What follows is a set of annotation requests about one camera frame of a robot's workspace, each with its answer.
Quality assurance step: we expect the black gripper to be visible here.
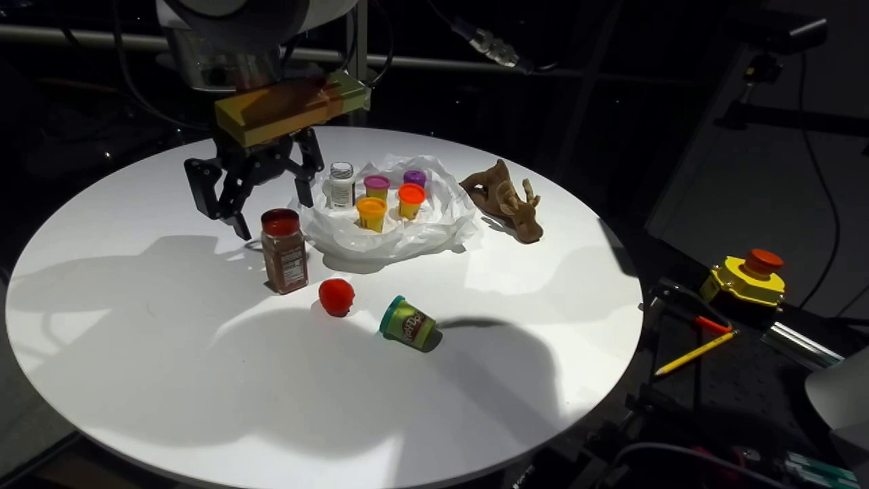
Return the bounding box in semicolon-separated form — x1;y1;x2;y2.
184;124;327;239

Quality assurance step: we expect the white pill bottle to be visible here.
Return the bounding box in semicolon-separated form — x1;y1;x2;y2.
324;159;359;213

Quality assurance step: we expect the yellow lid dough tub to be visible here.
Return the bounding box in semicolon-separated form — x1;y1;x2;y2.
353;193;391;234

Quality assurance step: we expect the orange lid dough tub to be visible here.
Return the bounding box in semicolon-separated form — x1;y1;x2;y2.
397;181;429;223

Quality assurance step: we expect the clear plastic bag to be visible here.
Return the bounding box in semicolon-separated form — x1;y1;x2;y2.
297;148;484;265

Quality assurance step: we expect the red lid spice jar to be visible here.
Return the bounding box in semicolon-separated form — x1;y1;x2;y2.
257;205;312;296

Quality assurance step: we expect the small red dough tub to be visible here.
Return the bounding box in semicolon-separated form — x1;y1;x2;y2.
315;277;359;321

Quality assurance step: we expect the green dough tub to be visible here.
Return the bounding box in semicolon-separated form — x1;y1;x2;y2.
374;293;445;356

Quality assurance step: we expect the metal railing bar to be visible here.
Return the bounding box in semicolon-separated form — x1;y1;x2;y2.
0;18;167;54

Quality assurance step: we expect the brown plush moose toy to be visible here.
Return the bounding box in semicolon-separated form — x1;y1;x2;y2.
457;158;547;246

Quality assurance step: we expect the yellow pencil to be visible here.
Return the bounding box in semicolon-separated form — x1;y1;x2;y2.
651;326;741;379

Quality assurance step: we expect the yellow emergency stop button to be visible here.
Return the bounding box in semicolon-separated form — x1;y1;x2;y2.
696;246;791;312

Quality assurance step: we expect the aluminium profile bar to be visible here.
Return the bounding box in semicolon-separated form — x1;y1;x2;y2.
760;318;847;368

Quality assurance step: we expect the white rounded object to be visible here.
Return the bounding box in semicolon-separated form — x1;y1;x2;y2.
801;344;869;455

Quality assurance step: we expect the yellow green wrist camera box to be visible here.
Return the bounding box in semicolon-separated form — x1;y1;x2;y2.
211;68;374;152

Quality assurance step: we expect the black camera on stand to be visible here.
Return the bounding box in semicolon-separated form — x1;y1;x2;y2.
711;4;832;129

